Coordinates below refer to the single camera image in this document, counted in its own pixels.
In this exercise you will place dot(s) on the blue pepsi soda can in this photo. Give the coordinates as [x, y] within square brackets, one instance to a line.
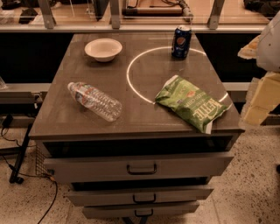
[181, 42]

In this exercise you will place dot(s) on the bottom grey drawer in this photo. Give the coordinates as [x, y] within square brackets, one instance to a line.
[93, 212]

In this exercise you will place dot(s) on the clear plastic water bottle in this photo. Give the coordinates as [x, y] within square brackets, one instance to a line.
[95, 100]

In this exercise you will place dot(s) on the top grey drawer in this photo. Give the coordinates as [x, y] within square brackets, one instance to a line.
[175, 166]

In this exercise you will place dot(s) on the middle grey drawer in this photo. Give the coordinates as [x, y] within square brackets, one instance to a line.
[138, 196]

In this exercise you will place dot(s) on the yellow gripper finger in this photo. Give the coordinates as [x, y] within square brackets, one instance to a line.
[248, 52]
[262, 97]

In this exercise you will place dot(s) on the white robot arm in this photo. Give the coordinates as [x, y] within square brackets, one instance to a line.
[265, 48]

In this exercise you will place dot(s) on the white paper bowl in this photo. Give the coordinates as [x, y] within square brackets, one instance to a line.
[103, 49]

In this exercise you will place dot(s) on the green jalapeno chip bag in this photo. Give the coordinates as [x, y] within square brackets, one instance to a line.
[191, 104]

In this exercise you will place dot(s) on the grey drawer cabinet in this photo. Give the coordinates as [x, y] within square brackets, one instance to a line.
[66, 129]

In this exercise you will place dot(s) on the black leaning bar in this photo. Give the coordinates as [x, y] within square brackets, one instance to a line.
[14, 178]

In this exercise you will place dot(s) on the grey drawer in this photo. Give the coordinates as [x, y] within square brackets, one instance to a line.
[138, 196]
[175, 166]
[93, 212]

